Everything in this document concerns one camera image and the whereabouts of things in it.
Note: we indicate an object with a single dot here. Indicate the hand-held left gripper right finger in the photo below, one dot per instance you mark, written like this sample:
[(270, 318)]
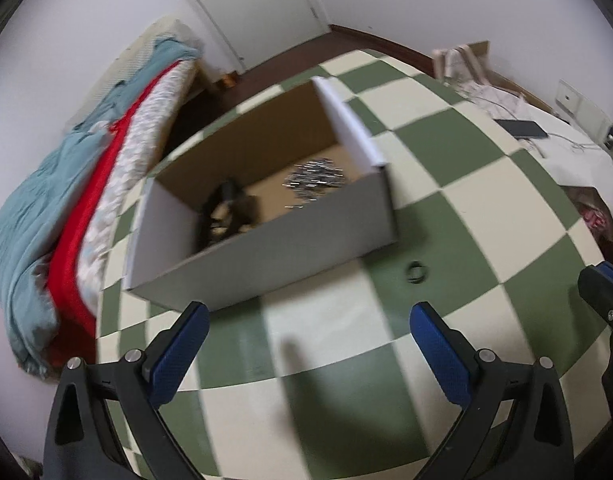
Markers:
[(439, 340)]

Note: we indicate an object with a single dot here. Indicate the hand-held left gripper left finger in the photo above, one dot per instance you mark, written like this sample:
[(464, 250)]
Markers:
[(184, 340)]

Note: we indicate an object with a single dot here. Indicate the white cardboard box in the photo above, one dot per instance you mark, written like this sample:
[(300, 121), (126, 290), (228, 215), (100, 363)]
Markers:
[(286, 260)]

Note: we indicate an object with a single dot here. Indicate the black wristband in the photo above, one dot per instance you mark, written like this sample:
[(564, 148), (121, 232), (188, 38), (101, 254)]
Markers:
[(231, 195)]

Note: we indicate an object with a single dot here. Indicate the red print plastic bag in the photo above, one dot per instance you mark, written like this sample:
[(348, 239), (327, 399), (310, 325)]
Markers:
[(593, 217)]

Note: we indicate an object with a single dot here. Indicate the red blanket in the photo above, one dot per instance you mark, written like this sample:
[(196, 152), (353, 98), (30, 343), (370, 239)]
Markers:
[(81, 220)]

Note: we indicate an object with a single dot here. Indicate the black smartphone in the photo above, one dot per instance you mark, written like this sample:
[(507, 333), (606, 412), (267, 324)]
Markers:
[(523, 129)]

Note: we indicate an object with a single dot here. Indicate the green white checkered tablecloth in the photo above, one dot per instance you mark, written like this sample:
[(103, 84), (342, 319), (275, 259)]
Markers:
[(436, 170)]

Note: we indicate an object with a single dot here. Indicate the large light blue duvet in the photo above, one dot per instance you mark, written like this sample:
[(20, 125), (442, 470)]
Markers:
[(31, 210)]

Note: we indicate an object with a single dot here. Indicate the grey diamond pattern mattress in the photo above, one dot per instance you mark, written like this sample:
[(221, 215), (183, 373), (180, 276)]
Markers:
[(136, 130)]

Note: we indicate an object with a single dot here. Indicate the patterned paper bag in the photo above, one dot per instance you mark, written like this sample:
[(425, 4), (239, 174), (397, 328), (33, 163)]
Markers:
[(461, 65)]

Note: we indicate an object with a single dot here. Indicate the small drink bottle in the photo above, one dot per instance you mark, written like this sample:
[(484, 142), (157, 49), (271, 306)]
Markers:
[(230, 80)]

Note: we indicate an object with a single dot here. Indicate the beige headboard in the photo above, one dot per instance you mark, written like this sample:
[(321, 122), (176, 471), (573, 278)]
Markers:
[(136, 45)]

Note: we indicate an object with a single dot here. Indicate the white door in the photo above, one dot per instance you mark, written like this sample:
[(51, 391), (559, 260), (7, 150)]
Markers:
[(246, 5)]

